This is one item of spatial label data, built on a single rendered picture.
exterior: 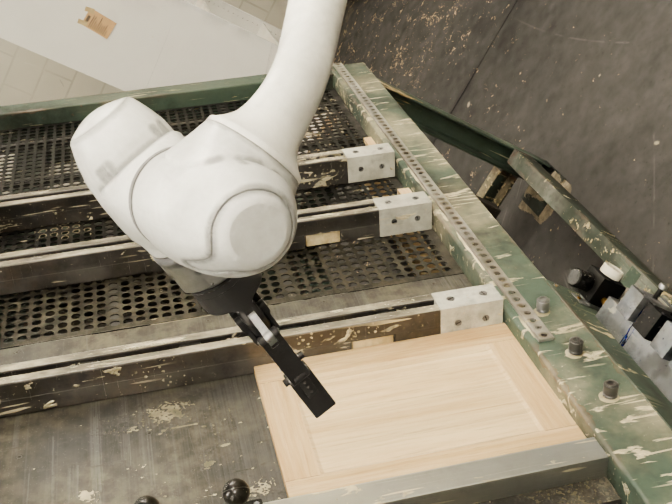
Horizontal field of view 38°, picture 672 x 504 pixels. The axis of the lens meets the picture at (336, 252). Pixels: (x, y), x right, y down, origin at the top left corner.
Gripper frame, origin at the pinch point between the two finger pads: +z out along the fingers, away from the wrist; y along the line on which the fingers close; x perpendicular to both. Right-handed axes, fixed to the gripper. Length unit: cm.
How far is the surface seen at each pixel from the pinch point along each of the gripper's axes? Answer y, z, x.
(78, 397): -61, 14, -33
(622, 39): -182, 94, 158
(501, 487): -9.5, 42.7, 13.7
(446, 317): -50, 42, 28
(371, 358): -49, 38, 12
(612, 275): -45, 55, 59
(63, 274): -104, 10, -27
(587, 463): -7, 48, 26
